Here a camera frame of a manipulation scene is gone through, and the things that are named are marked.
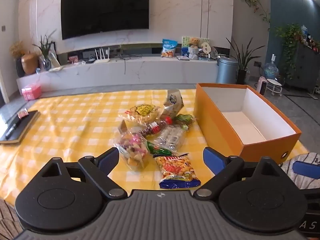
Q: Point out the green label nut packet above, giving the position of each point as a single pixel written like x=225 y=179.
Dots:
x=185 y=118

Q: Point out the grey trash can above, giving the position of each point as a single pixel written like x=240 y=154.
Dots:
x=226 y=71

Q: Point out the small pink heater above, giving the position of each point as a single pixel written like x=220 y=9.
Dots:
x=262 y=86

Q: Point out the black pen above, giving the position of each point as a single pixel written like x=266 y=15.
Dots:
x=12 y=127

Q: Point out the round cracker packet yellow label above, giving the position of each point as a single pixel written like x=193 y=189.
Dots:
x=142 y=112

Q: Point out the small pink printed box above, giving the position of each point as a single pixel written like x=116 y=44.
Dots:
x=73 y=60

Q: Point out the small green snack packet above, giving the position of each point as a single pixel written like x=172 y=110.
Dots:
x=158 y=150

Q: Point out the blue box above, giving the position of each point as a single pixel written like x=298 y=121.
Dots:
x=185 y=52

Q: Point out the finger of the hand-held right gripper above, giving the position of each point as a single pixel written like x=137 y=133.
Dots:
x=305 y=169

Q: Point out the grey-blue cabinet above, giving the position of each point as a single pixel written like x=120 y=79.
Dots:
x=303 y=65

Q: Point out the orange cardboard box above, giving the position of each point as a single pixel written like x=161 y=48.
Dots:
x=217 y=125

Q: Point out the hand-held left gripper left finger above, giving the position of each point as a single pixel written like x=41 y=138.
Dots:
x=110 y=158

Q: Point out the climbing vine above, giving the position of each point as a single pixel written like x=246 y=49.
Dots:
x=252 y=1

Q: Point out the pale fabric pouch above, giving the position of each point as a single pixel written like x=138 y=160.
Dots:
x=193 y=53

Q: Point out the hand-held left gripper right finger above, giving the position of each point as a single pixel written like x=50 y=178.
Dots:
x=211 y=158

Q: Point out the grey pinstriped cloth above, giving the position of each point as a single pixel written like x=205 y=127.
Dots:
x=287 y=170

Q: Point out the clear mixed candy bag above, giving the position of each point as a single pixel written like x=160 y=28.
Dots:
x=132 y=152

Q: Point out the white snack packet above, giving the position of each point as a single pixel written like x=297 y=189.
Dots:
x=170 y=135

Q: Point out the chocolate ball bottle red cap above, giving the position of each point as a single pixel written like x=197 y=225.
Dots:
x=155 y=127

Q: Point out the potted long-leaf plant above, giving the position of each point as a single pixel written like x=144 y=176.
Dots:
x=242 y=76

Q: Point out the row of small bottles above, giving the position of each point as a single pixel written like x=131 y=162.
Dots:
x=311 y=42

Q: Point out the dried yellow flowers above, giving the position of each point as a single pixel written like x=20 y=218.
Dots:
x=16 y=50

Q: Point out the teddy bear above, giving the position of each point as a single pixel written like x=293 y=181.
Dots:
x=194 y=42

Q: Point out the black notebook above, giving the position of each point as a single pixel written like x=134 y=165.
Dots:
x=25 y=125

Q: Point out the puffed rice bag blue checks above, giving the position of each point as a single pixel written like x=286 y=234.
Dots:
x=173 y=100

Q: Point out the small pink packet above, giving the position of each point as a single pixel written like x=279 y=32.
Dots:
x=23 y=113

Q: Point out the white round stool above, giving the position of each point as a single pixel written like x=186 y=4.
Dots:
x=273 y=82

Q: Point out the dark vase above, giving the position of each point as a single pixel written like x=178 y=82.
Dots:
x=19 y=70

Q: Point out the glass vase with green plant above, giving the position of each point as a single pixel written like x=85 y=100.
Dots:
x=46 y=63

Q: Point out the white router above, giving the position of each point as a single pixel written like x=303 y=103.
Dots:
x=101 y=60

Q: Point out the black television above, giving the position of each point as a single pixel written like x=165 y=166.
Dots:
x=105 y=7

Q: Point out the white marble TV console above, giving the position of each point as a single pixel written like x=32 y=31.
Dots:
x=150 y=72

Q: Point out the orange peanut snack bag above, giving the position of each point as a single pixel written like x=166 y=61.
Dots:
x=177 y=172

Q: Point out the trailing green houseplant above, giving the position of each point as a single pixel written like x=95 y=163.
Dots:
x=290 y=37

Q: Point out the round hand fan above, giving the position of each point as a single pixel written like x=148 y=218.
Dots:
x=206 y=47

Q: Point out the yellow checked tablecloth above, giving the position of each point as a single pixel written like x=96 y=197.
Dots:
x=75 y=120

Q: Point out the blue water jug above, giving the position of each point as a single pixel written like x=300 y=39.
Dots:
x=271 y=71

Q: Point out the wall socket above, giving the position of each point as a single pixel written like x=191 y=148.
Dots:
x=257 y=63

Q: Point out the blue snack bag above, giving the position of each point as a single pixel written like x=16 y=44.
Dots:
x=168 y=47

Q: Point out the brown round vase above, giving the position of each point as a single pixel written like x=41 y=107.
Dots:
x=29 y=63

